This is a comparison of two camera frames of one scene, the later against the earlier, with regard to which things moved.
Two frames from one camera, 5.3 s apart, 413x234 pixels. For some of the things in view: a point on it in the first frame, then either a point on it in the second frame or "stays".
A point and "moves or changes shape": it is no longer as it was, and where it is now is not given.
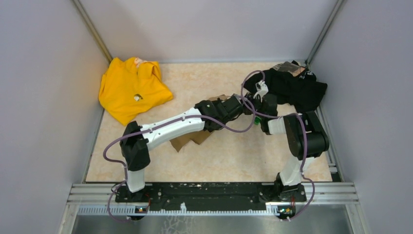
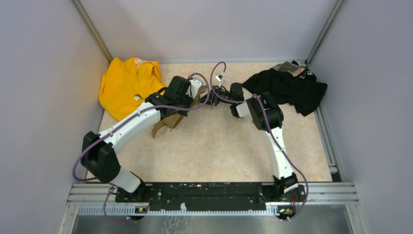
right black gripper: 249,96 -> 208,99
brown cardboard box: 197,137 moves or changes shape
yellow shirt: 126,88 stays
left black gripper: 215,103 -> 182,111
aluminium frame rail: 100,200 stays
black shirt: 293,84 stays
